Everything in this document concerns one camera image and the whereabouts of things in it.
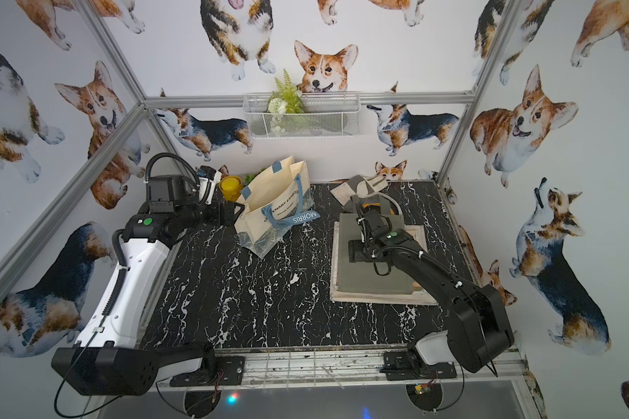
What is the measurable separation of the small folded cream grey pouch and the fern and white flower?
42 centimetres

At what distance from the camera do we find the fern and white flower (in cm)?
81

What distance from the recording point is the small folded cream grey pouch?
46.7 inches
